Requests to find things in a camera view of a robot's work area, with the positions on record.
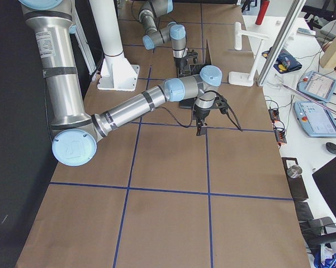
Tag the black box with label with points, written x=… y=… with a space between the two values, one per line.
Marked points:
x=296 y=185

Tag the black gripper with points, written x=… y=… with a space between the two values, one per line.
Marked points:
x=203 y=113
x=180 y=62

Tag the near blue teach pendant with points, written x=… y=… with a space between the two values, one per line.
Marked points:
x=315 y=120

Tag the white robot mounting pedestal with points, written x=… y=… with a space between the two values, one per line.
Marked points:
x=116 y=73

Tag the far blue teach pendant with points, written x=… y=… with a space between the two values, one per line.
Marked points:
x=318 y=86

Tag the aluminium frame post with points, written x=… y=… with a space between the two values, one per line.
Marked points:
x=281 y=38

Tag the orange black usb hub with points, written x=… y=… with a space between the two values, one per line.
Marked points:
x=274 y=115
x=280 y=136

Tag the near orange black usb hub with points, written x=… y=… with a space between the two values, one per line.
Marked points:
x=280 y=136

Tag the silver metal cup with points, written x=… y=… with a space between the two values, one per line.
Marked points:
x=294 y=171

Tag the grey laptop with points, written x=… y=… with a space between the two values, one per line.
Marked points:
x=192 y=69

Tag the blue teach pendant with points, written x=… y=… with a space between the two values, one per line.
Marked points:
x=315 y=120
x=318 y=86

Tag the far orange black usb hub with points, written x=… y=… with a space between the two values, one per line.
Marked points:
x=274 y=115

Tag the red bottle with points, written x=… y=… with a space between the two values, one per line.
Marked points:
x=262 y=11

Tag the colourful blue pouch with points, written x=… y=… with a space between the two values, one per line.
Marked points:
x=286 y=63

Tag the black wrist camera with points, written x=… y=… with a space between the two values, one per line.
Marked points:
x=192 y=56
x=221 y=104

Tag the black mouse on side desk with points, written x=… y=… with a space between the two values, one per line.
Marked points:
x=331 y=147

